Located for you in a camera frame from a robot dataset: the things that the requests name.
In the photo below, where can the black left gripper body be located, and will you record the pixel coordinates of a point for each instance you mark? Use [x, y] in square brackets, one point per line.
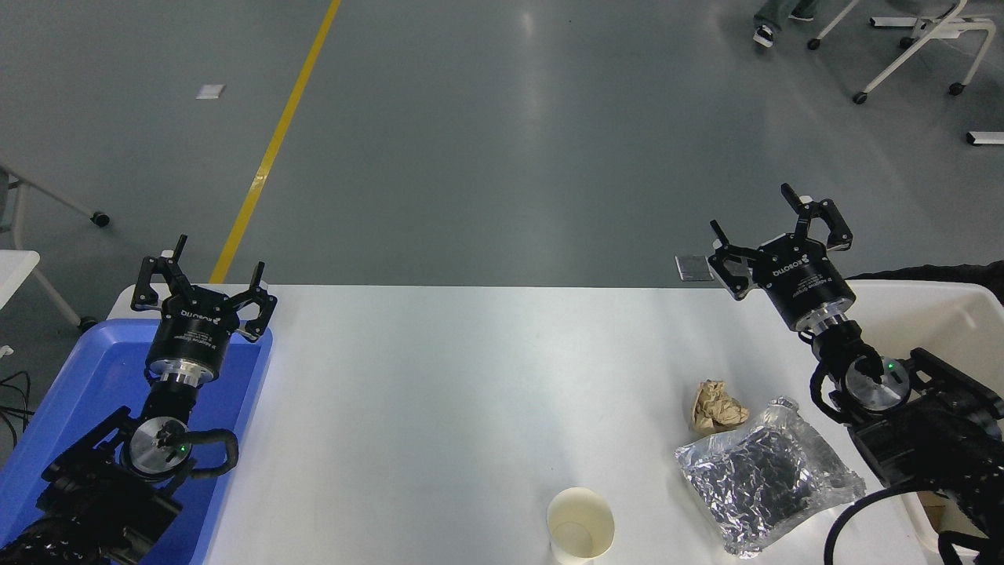
[194, 329]

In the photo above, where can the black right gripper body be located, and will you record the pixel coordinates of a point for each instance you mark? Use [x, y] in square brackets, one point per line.
[804, 278]

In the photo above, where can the white paper cup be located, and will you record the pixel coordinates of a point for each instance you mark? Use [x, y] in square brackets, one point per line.
[580, 526]

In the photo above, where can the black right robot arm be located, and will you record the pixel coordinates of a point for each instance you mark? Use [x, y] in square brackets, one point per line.
[925, 439]

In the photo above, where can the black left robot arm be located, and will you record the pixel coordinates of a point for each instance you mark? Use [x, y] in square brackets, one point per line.
[86, 486]

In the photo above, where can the silver floor plate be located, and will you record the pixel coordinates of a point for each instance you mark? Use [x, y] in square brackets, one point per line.
[692, 268]

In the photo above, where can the blue plastic tray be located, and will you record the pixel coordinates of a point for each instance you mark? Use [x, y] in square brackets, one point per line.
[94, 353]

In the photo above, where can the black fabric object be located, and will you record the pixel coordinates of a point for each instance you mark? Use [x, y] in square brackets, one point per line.
[941, 273]

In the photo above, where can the large pale plastic bin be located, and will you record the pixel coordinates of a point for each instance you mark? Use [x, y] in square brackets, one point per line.
[941, 322]

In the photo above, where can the crumpled tan paper ball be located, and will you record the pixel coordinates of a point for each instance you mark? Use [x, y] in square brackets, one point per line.
[718, 408]

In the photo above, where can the white table with castor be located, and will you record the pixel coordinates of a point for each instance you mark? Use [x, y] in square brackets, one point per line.
[16, 271]

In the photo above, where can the person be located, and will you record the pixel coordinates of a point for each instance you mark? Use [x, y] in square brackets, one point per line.
[773, 20]

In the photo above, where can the white flat bar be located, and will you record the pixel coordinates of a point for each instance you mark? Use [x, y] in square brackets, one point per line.
[987, 138]

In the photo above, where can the crumpled silver foil tray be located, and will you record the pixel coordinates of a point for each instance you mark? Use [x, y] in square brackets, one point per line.
[765, 479]

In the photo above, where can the white wheeled chair frame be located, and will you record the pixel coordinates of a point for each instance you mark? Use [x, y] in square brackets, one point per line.
[941, 27]

